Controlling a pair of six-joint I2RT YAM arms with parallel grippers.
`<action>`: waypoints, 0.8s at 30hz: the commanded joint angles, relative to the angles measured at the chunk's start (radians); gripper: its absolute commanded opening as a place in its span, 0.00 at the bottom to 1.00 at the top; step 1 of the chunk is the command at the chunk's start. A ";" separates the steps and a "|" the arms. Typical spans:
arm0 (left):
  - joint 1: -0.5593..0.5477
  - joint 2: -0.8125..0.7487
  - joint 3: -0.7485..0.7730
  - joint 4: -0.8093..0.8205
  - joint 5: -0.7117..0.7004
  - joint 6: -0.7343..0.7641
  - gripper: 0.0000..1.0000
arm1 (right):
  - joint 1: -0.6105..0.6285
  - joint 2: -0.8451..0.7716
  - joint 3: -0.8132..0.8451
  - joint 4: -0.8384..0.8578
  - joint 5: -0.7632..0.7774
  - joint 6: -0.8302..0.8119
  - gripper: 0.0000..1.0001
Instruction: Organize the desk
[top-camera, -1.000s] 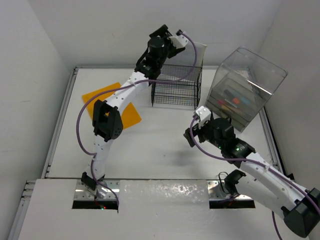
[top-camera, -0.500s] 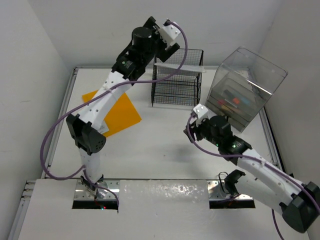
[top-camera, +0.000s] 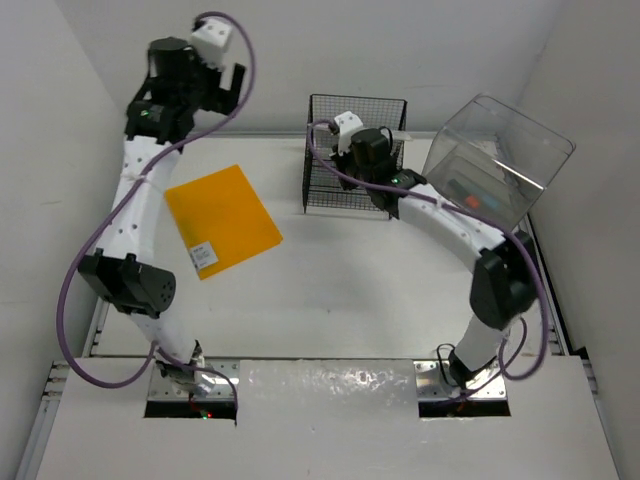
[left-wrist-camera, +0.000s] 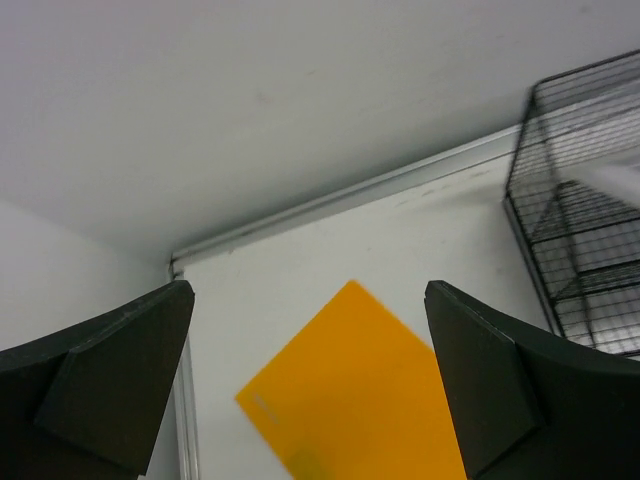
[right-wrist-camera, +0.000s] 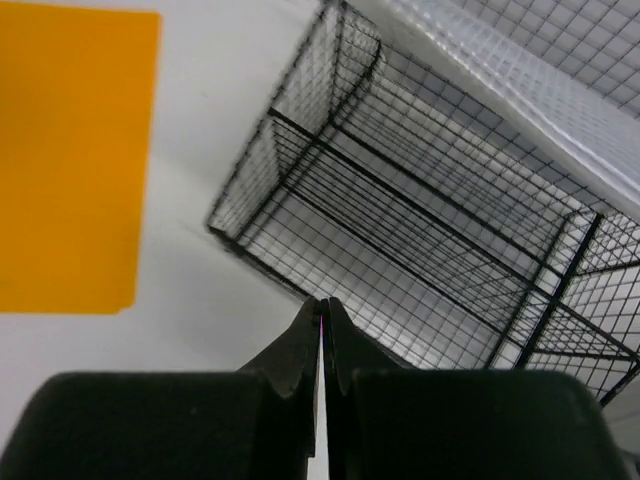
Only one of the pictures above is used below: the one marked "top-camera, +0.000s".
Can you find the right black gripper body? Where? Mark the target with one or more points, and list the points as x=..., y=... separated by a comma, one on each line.
x=347, y=164

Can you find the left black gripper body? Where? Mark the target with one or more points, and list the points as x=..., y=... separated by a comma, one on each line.
x=205, y=82

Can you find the clear document sleeve with paper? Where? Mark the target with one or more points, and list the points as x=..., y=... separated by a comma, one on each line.
x=401, y=136

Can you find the black orange highlighter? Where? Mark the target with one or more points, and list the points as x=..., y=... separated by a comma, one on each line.
x=462, y=194

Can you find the clear plastic drawer organizer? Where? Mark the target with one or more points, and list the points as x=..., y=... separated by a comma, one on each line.
x=494, y=149

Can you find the orange plastic folder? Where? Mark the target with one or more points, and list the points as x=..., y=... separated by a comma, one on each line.
x=221, y=221

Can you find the blue pastel highlighter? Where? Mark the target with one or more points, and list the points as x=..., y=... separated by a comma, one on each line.
x=491, y=203

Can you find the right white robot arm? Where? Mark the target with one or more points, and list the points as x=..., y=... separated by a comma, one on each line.
x=505, y=282

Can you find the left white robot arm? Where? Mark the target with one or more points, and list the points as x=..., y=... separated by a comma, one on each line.
x=121, y=269

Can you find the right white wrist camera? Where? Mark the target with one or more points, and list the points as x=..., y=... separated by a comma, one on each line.
x=345, y=125

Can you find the black wire mesh basket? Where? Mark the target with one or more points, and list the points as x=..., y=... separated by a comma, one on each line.
x=322, y=190

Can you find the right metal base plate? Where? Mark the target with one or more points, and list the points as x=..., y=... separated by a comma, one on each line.
x=434, y=383

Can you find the metal base plate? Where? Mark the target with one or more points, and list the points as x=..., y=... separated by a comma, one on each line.
x=207, y=383
x=434, y=383

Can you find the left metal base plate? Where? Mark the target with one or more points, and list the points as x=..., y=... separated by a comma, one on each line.
x=207, y=383

